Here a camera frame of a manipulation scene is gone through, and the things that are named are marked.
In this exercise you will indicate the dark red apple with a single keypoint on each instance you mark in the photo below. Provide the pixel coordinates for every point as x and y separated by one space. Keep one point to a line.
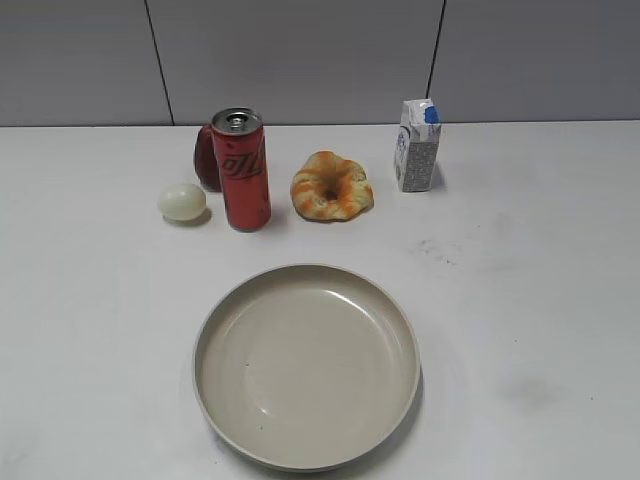
205 163

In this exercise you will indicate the red cola can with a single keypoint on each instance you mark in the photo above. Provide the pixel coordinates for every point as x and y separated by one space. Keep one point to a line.
240 152

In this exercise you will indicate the small white milk carton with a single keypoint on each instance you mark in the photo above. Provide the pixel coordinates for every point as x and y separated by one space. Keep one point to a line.
417 145

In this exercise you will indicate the beige round plate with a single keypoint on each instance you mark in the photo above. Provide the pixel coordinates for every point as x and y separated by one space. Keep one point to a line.
306 367

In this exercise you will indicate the white egg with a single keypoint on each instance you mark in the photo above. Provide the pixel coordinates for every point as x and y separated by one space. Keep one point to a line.
182 202

